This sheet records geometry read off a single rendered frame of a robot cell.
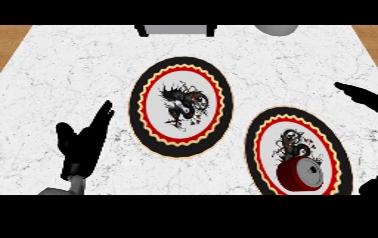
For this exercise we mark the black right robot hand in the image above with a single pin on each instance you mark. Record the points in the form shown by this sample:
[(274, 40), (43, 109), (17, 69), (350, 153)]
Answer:
[(362, 94)]

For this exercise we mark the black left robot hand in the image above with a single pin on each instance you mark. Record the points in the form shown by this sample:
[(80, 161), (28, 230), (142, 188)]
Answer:
[(83, 145)]

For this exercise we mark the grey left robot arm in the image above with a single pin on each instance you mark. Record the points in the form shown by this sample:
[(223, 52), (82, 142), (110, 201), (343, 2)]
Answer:
[(71, 186)]

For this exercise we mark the black red dragon plate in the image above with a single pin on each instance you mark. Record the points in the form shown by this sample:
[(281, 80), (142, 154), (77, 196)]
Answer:
[(296, 148), (181, 107)]

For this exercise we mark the red can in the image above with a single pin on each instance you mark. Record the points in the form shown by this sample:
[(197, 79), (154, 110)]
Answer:
[(300, 174)]

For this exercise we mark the grey round object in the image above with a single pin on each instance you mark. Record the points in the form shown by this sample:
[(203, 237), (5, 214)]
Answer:
[(276, 29)]

